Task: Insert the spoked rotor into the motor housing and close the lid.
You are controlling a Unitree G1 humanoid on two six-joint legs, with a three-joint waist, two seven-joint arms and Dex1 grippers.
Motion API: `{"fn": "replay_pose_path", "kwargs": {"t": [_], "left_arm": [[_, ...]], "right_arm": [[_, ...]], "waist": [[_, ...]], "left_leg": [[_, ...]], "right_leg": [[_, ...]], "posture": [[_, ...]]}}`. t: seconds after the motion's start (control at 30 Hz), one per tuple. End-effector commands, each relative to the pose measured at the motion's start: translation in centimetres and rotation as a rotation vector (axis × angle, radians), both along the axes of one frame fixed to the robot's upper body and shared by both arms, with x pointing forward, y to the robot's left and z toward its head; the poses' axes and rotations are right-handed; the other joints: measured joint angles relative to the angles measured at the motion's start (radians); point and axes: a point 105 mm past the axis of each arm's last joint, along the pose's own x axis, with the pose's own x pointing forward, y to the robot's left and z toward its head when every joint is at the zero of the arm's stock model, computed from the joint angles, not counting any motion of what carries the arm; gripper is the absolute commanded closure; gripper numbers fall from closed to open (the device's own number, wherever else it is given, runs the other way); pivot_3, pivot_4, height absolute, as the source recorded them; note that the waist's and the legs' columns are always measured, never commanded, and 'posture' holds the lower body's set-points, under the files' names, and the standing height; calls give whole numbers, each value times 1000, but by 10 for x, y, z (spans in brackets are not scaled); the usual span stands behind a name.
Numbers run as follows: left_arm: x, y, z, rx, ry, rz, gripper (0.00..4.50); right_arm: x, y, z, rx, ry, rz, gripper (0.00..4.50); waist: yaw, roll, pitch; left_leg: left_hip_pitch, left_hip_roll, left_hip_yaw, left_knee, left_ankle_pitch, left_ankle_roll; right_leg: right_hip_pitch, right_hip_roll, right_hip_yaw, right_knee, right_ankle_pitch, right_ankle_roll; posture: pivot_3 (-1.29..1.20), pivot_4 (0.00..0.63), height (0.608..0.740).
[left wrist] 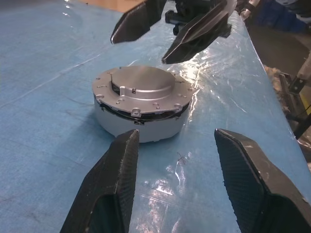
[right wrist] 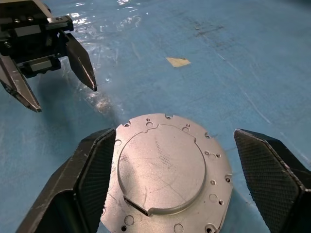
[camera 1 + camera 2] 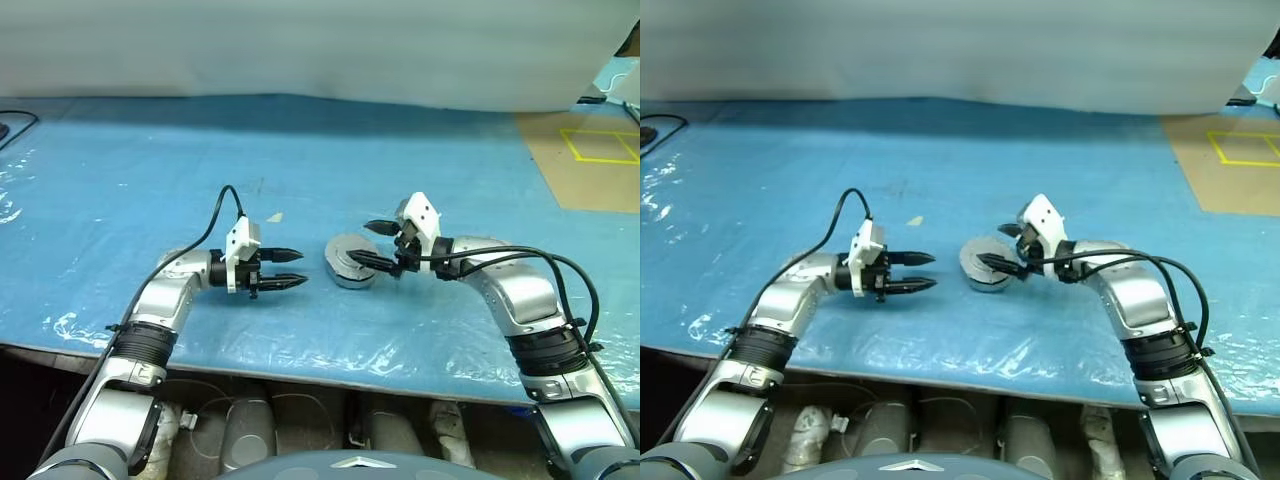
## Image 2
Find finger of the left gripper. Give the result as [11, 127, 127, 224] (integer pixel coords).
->
[0, 55, 42, 113]
[59, 30, 98, 92]

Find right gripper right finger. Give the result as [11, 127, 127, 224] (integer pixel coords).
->
[233, 128, 311, 233]

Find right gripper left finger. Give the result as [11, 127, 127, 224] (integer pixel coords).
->
[16, 128, 117, 233]

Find silver rotor cap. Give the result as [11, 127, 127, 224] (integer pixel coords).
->
[100, 113, 234, 233]

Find beige tape patch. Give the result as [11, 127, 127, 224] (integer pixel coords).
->
[166, 57, 191, 68]

